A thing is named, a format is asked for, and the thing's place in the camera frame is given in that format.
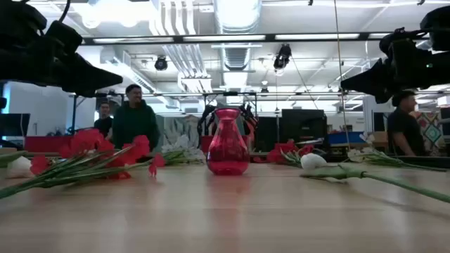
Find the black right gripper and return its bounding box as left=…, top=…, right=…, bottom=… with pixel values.
left=340, top=52, right=450, bottom=104

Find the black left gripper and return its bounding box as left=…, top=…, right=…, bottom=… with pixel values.
left=0, top=33, right=124, bottom=98

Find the large red flower bunch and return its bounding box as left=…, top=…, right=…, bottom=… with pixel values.
left=0, top=128, right=167, bottom=200

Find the white tulip with green stem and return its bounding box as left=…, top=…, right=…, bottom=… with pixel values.
left=300, top=153, right=450, bottom=204
left=0, top=150, right=33, bottom=179

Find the small red flower bunch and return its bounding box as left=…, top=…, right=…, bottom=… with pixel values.
left=252, top=139, right=315, bottom=168

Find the red glass vase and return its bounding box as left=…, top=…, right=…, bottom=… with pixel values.
left=206, top=108, right=251, bottom=176

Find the person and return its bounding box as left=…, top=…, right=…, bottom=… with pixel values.
left=111, top=83, right=160, bottom=152
left=93, top=101, right=114, bottom=140
left=386, top=90, right=426, bottom=157

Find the blue storage bin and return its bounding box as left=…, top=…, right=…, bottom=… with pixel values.
left=327, top=131, right=366, bottom=145

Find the black ceiling spotlight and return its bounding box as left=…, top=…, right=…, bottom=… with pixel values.
left=273, top=44, right=293, bottom=70
left=154, top=56, right=169, bottom=72

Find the colourful patchwork quilt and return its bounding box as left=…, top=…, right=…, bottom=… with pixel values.
left=416, top=111, right=446, bottom=156

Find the large black monitor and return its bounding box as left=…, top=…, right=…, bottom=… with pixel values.
left=281, top=108, right=328, bottom=152

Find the black computer monitor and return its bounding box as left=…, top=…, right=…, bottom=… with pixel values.
left=0, top=112, right=31, bottom=138

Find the leaf print fabric panel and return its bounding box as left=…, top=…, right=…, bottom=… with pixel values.
left=156, top=115, right=203, bottom=150

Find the thin yellow cord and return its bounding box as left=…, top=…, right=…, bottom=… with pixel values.
left=333, top=0, right=352, bottom=155

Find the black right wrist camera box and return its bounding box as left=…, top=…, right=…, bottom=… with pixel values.
left=378, top=27, right=428, bottom=60

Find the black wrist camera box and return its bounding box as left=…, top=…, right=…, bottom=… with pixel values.
left=44, top=20, right=84, bottom=54
left=378, top=27, right=428, bottom=60

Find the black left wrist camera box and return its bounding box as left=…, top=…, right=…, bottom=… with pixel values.
left=44, top=20, right=84, bottom=54

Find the black left camera cable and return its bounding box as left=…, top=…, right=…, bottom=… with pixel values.
left=58, top=0, right=72, bottom=24

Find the black table border rail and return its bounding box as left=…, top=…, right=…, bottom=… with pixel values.
left=316, top=155, right=450, bottom=173

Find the black overhead frame bar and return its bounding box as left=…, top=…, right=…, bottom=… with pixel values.
left=80, top=32, right=391, bottom=46

